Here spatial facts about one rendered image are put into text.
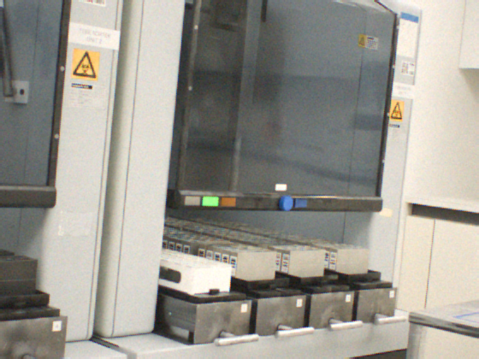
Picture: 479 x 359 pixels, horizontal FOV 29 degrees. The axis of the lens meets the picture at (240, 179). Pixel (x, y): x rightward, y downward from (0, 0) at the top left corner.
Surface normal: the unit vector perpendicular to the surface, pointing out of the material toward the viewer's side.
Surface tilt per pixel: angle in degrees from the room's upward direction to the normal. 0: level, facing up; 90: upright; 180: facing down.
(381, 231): 90
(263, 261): 90
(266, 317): 90
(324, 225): 90
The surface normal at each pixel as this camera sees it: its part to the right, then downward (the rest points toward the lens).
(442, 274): -0.71, -0.04
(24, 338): 0.70, 0.11
